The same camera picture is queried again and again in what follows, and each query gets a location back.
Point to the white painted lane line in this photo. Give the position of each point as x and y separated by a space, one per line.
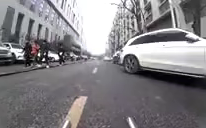
75 111

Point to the grey pavement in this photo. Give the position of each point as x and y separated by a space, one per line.
7 67

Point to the white parked car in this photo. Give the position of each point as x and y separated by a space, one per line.
17 50

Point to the pale pole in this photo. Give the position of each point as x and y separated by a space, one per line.
172 13

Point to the grey asphalt road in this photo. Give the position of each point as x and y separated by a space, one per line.
117 96

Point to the row of parked cars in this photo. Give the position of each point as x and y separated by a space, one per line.
69 56

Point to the bare tree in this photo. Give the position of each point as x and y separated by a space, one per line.
135 13

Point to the group of people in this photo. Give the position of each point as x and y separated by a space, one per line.
37 51

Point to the grey kerb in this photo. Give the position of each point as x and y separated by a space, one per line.
27 69

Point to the large grey building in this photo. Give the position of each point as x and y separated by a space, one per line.
34 20

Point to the robot's own part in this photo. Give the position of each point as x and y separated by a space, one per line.
65 124
131 122

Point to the row of grey buildings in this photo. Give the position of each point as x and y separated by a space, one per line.
151 16

